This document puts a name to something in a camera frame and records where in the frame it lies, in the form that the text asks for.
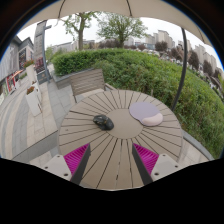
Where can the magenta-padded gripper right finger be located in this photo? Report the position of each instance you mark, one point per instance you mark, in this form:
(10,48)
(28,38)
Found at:
(166,165)

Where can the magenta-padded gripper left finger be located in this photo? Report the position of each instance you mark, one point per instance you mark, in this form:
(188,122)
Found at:
(56,165)

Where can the black computer mouse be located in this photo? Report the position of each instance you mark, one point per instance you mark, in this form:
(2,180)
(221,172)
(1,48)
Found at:
(104,122)

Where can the lavender mouse pad with wrist rest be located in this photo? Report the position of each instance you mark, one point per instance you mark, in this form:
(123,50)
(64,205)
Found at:
(144,111)

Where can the white planter with flowers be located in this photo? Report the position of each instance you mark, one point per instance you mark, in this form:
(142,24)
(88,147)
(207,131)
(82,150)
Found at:
(30,71)
(32,101)

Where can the brown slatted outdoor chair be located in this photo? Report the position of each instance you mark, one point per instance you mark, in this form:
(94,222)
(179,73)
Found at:
(86,81)

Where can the green trimmed hedge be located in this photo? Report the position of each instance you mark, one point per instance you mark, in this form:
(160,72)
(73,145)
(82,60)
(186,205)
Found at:
(150,73)

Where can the dark curved umbrella pole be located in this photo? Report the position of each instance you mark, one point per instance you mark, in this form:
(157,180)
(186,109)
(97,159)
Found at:
(183,60)

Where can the grey storefront building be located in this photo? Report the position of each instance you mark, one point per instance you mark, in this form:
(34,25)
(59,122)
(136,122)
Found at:
(10,63)

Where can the tall grey sign pillar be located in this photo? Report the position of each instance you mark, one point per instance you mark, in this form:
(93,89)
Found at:
(40,46)

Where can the distant apartment buildings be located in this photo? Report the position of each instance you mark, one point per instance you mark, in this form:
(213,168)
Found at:
(163,36)

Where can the slender bare-trunk tree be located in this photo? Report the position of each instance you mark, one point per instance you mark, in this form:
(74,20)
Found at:
(80,33)

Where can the round leafy green tree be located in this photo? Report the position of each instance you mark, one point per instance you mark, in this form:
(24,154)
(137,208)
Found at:
(120,26)

